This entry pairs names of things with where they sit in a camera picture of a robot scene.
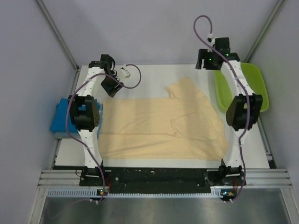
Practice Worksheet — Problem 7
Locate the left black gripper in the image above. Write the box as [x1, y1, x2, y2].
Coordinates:
[100, 71, 123, 97]

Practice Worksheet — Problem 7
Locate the beige t shirt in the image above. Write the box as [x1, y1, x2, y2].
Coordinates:
[99, 77, 228, 161]

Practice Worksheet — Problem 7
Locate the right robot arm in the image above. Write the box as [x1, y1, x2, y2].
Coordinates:
[196, 34, 263, 185]

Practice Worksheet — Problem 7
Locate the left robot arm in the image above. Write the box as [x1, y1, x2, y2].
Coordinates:
[68, 54, 122, 185]

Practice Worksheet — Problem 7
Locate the green plastic bin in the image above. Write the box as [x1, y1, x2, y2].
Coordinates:
[214, 63, 269, 113]

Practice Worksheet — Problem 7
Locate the folded blue t shirt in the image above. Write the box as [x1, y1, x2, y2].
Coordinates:
[50, 98, 68, 133]

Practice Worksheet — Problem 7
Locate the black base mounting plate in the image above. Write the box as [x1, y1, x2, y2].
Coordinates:
[79, 165, 245, 194]

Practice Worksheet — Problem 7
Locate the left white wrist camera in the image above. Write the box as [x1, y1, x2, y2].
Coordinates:
[117, 64, 131, 82]

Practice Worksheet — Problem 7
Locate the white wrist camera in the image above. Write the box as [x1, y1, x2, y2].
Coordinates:
[117, 64, 131, 82]
[207, 33, 215, 45]

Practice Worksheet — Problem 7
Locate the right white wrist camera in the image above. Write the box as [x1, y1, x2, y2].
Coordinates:
[207, 33, 215, 45]

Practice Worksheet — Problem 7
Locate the grey slotted cable duct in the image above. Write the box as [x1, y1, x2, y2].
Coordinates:
[47, 189, 234, 199]

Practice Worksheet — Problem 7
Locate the aluminium frame rail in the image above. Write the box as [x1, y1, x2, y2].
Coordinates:
[37, 169, 292, 189]

